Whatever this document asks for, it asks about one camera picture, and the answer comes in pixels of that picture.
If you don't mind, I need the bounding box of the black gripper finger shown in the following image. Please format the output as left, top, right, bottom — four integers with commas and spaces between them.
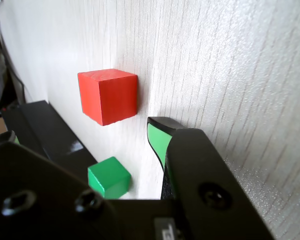
0, 130, 121, 240
146, 116, 277, 240

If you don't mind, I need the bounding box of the green cube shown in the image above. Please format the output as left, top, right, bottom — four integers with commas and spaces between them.
87, 156, 132, 200

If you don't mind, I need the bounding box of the red cube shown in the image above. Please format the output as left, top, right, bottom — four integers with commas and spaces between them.
77, 68, 138, 127

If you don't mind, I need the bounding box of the black open box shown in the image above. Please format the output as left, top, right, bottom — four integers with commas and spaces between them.
19, 99, 99, 173

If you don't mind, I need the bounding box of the black power cable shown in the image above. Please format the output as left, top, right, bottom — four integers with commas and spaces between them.
7, 63, 26, 104

